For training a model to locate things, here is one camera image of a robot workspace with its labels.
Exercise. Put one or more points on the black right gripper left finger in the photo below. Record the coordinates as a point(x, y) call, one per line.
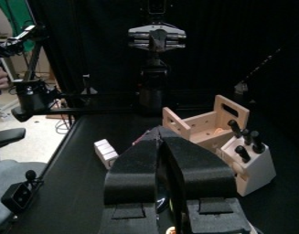
point(131, 170)

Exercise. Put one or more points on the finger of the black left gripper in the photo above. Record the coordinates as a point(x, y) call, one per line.
point(163, 41)
point(154, 41)

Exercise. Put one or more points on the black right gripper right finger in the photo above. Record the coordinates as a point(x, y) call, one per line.
point(200, 170)

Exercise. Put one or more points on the black leader arm base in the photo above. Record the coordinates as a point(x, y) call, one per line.
point(31, 97)

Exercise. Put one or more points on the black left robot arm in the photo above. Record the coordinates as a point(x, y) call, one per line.
point(154, 88)

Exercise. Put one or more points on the white toy knife block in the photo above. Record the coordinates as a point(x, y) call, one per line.
point(256, 170)

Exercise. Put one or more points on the wooden toy tool box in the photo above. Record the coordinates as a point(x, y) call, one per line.
point(204, 125)

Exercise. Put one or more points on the black tripod stand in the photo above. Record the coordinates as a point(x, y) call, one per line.
point(32, 61)

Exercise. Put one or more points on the black webcam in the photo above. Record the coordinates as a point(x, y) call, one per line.
point(17, 196)

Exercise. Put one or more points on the grey office chair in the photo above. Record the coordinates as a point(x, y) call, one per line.
point(8, 173)

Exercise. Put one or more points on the green cloth backdrop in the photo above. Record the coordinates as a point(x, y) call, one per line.
point(16, 15)

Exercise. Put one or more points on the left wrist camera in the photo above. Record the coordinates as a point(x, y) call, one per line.
point(156, 6)

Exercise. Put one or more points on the black slanted frame pole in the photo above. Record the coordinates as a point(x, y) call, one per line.
point(260, 65)

